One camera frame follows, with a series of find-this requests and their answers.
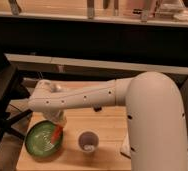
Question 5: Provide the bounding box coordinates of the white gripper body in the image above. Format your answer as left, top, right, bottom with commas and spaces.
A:
43, 111, 67, 127

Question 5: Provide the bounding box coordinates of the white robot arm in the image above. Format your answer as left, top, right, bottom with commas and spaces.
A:
29, 72, 188, 171

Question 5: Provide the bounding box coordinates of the green ceramic bowl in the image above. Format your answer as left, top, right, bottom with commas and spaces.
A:
25, 120, 63, 158

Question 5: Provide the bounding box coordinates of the small white cup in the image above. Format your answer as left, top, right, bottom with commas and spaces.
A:
78, 131, 99, 153

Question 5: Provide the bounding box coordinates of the small black object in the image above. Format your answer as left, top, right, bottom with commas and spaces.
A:
93, 107, 102, 112

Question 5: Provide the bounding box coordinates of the black tripod stand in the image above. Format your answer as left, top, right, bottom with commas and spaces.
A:
0, 54, 31, 142

